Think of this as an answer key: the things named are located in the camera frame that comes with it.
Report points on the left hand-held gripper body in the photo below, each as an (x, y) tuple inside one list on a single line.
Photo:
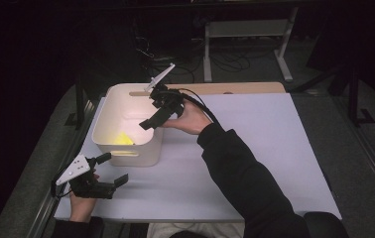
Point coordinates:
[(86, 185)]

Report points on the yellow plastic shuttlecock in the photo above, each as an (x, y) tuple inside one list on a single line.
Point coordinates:
[(124, 139)]

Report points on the metal rail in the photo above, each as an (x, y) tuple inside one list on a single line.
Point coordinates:
[(48, 201), (374, 165)]

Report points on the person's left hand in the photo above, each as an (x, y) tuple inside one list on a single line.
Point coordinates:
[(81, 208)]

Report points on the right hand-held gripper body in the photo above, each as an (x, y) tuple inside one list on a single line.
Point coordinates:
[(169, 99)]

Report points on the person's right hand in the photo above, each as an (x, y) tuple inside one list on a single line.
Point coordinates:
[(192, 120)]

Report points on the black metal stand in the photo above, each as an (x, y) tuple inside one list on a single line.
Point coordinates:
[(80, 99), (354, 99)]

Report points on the white plastic storage bin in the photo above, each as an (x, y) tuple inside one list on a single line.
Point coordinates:
[(122, 109)]

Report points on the white metal desk frame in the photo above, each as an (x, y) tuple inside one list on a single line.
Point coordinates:
[(241, 28)]

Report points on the person's light trousers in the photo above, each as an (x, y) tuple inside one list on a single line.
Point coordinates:
[(192, 230)]

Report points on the light wooden board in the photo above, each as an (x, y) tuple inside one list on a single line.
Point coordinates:
[(241, 88)]

